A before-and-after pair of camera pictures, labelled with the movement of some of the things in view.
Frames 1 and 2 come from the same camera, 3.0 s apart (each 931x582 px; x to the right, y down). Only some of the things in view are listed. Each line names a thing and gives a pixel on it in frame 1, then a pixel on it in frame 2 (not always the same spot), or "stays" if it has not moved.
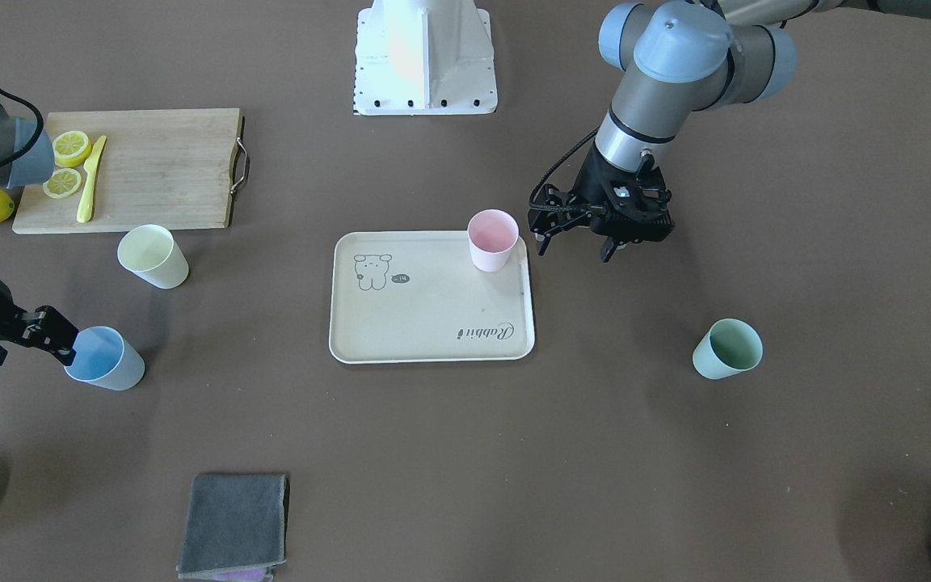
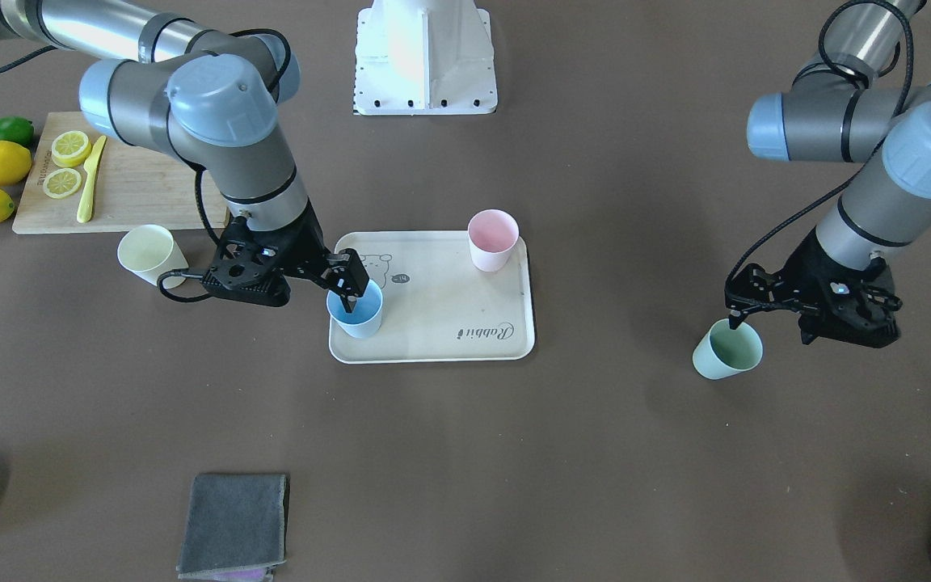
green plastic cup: (730, 347) stays
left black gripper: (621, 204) -> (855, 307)
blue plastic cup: (104, 358) -> (365, 317)
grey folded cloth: (237, 527) stays
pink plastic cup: (492, 236) stays
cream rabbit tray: (419, 297) stays
